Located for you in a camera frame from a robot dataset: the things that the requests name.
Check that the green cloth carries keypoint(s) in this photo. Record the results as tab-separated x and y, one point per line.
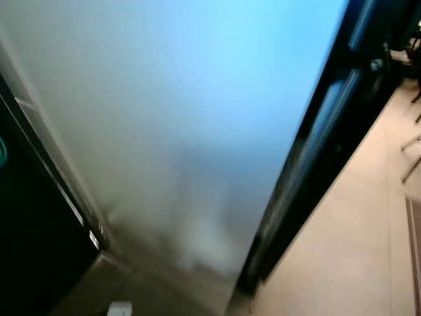
2	151

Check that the dark wooden chair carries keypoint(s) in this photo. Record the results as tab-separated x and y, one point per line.
411	59

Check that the metal chair legs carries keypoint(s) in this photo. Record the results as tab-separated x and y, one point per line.
411	170

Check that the black cabinet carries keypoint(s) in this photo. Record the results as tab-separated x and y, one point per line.
33	230

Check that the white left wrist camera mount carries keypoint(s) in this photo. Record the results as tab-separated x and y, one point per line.
120	309

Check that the black edged fridge door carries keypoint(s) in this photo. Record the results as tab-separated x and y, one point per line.
316	151

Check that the grey white fridge door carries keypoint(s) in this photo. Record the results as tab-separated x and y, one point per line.
184	131

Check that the brown bordered rug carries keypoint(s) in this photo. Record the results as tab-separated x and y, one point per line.
414	263

